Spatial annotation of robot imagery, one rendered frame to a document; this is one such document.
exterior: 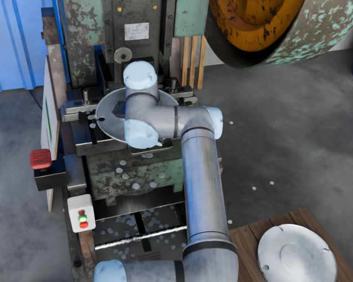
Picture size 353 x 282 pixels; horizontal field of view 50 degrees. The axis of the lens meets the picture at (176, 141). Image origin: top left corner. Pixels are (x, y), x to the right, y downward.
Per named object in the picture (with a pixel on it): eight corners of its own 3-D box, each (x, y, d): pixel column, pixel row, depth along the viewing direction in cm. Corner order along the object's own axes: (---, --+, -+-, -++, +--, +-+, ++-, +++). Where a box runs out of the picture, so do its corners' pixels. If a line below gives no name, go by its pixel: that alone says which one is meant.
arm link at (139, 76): (120, 88, 84) (121, 57, 88) (129, 113, 93) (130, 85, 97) (155, 86, 83) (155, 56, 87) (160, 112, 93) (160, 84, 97)
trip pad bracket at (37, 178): (73, 206, 131) (66, 169, 117) (44, 211, 128) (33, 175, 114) (71, 192, 134) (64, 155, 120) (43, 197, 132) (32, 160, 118)
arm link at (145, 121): (175, 135, 81) (174, 92, 86) (122, 134, 80) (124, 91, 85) (172, 151, 88) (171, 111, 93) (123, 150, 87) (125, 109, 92)
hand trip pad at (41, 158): (55, 179, 117) (51, 163, 112) (35, 183, 116) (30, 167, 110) (53, 163, 122) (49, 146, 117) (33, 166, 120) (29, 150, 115)
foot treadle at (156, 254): (167, 280, 157) (167, 274, 153) (143, 286, 154) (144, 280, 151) (134, 173, 195) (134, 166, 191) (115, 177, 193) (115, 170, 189)
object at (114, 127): (167, 83, 141) (168, 81, 140) (193, 136, 122) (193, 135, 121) (89, 93, 133) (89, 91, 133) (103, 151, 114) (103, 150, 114)
